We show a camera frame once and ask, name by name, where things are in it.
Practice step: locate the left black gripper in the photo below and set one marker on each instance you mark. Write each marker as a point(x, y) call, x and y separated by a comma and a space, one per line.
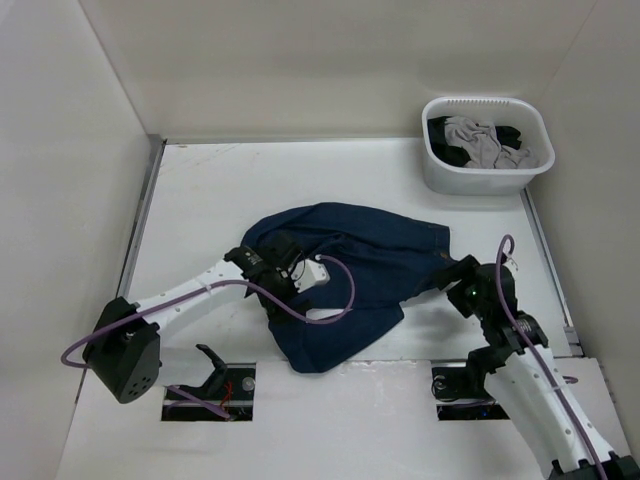
point(275, 308)

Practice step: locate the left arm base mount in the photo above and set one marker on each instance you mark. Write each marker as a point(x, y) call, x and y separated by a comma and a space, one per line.
point(235, 396)

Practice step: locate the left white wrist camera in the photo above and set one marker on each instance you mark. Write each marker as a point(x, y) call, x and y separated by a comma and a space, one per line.
point(309, 274)

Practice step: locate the dark blue denim trousers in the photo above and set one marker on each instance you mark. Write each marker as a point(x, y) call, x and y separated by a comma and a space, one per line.
point(378, 260)

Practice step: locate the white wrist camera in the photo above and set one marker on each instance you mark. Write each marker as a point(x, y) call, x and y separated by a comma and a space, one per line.
point(510, 262)
point(309, 274)

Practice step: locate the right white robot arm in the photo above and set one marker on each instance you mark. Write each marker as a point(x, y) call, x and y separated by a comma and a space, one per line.
point(517, 369)

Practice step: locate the black crumpled garment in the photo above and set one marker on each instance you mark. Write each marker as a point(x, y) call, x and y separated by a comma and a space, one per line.
point(452, 156)

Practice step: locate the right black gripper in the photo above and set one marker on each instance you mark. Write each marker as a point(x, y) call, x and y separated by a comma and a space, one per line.
point(462, 268)

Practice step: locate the grey crumpled garment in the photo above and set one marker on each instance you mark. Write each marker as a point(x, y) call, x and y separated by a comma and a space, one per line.
point(489, 146)

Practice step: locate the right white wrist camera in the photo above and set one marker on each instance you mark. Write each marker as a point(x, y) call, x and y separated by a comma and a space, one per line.
point(510, 262)

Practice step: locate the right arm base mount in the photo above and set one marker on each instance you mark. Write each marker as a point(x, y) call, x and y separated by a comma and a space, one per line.
point(459, 399)

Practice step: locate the white plastic laundry basket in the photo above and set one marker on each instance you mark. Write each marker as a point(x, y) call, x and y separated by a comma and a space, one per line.
point(447, 179)

